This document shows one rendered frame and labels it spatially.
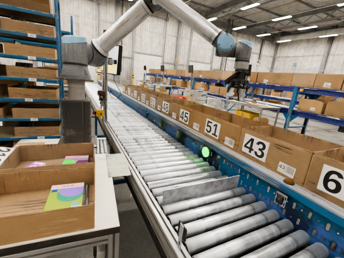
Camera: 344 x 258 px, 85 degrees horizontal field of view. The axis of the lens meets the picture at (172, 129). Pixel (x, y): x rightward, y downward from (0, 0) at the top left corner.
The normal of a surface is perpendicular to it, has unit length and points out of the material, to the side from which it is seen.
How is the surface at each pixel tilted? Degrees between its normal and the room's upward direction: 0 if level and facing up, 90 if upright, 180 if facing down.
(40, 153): 89
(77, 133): 90
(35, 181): 89
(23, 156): 90
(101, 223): 0
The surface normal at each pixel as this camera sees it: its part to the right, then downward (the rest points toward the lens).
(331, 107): -0.91, 0.00
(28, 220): 0.37, 0.29
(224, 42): -0.16, 0.23
